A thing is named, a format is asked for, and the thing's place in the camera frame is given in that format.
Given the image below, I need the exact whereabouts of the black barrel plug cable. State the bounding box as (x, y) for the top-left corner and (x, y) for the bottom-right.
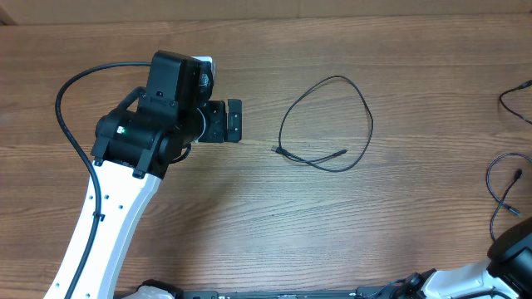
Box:
(270, 75), (374, 174)

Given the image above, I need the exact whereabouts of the black USB-A cable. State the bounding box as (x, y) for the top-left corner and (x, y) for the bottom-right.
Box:
(498, 79), (532, 125)

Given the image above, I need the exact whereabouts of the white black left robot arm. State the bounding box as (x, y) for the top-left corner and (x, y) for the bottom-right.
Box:
(47, 51), (242, 298)

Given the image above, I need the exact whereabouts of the black USB-C cable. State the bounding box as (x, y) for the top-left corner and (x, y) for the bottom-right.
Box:
(485, 152), (532, 243)

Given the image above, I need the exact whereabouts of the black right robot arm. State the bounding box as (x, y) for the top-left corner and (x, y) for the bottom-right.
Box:
(391, 218), (531, 299)

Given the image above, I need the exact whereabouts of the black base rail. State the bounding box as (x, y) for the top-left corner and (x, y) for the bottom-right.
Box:
(120, 272), (473, 299)

